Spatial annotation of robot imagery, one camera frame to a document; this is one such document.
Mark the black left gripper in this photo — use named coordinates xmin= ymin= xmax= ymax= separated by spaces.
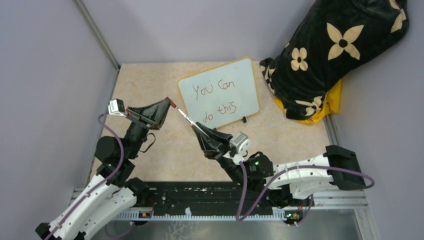
xmin=125 ymin=98 xmax=173 ymax=160

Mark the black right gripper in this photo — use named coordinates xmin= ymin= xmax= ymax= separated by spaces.
xmin=193 ymin=122 xmax=250 ymax=186

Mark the red marker cap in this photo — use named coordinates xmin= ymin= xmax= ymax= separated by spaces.
xmin=169 ymin=100 xmax=177 ymax=109

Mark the white marker pen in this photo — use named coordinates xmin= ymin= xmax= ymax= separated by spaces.
xmin=176 ymin=107 xmax=197 ymax=127

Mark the yellow framed whiteboard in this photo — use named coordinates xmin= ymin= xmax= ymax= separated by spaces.
xmin=177 ymin=57 xmax=260 ymax=129

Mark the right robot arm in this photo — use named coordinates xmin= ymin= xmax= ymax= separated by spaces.
xmin=191 ymin=122 xmax=367 ymax=206

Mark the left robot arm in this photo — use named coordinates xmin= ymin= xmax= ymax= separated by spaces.
xmin=35 ymin=97 xmax=175 ymax=240

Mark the yellow cloth under blanket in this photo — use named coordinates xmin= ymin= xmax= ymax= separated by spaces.
xmin=290 ymin=78 xmax=344 ymax=125

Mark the black floral blanket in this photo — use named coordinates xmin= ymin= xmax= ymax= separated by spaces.
xmin=259 ymin=0 xmax=409 ymax=120

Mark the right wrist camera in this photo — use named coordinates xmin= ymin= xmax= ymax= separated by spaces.
xmin=229 ymin=131 xmax=252 ymax=165

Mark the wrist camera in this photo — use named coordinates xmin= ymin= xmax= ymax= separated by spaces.
xmin=229 ymin=131 xmax=252 ymax=165
xmin=107 ymin=98 xmax=126 ymax=116

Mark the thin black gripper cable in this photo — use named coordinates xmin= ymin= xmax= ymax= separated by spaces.
xmin=139 ymin=132 xmax=157 ymax=154

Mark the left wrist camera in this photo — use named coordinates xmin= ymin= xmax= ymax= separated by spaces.
xmin=107 ymin=98 xmax=126 ymax=116

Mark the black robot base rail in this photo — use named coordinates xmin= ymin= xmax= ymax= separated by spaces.
xmin=116 ymin=181 xmax=314 ymax=225

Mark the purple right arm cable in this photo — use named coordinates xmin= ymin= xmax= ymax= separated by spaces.
xmin=235 ymin=161 xmax=376 ymax=223

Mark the aluminium frame post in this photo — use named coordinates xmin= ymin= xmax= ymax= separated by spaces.
xmin=72 ymin=0 xmax=121 ymax=71

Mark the aluminium frame rail right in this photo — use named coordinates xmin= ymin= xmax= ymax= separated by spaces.
xmin=324 ymin=114 xmax=381 ymax=240

